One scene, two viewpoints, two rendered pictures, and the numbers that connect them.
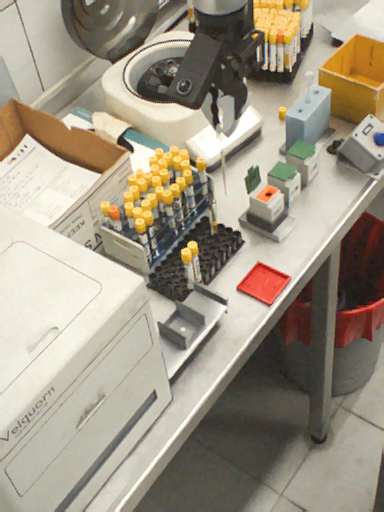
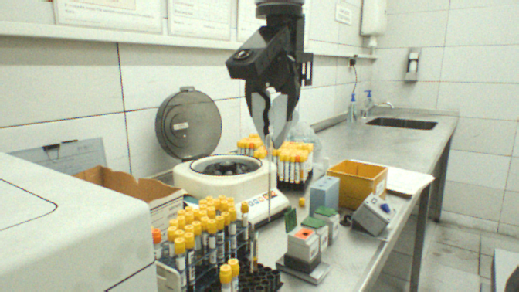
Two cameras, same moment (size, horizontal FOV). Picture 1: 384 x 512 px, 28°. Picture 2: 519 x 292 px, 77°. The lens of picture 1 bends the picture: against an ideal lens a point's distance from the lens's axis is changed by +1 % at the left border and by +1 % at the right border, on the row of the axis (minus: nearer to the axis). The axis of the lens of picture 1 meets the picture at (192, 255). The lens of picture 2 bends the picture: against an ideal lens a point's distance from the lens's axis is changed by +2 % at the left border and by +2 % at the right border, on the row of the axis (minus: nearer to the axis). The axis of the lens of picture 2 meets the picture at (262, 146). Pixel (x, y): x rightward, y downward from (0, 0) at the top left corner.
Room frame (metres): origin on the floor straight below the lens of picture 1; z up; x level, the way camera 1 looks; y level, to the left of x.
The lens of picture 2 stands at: (0.41, 0.02, 1.26)
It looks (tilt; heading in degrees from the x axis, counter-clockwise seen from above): 14 degrees down; 351
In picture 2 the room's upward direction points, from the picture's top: straight up
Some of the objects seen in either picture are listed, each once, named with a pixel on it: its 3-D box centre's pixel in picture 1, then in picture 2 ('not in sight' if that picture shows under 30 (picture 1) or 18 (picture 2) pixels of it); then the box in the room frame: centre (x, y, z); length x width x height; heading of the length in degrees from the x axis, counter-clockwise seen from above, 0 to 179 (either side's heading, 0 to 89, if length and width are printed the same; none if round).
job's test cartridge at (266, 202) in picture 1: (266, 206); (303, 248); (0.95, -0.14, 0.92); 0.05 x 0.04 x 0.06; 46
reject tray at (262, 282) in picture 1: (264, 283); not in sight; (0.81, -0.11, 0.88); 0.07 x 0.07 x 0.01; 47
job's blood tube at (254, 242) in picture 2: (214, 221); (254, 256); (0.92, -0.05, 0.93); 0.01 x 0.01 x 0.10; 48
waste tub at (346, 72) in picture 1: (364, 81); (357, 185); (1.24, -0.38, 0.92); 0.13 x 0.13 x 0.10; 44
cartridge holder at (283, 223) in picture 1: (267, 217); (302, 261); (0.95, -0.14, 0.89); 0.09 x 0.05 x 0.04; 46
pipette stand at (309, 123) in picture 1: (307, 123); (324, 201); (1.14, -0.26, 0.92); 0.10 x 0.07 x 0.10; 139
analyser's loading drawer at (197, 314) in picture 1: (173, 338); not in sight; (0.70, 0.05, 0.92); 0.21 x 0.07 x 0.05; 137
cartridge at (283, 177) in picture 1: (283, 184); (313, 236); (1.01, -0.18, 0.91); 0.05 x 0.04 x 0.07; 47
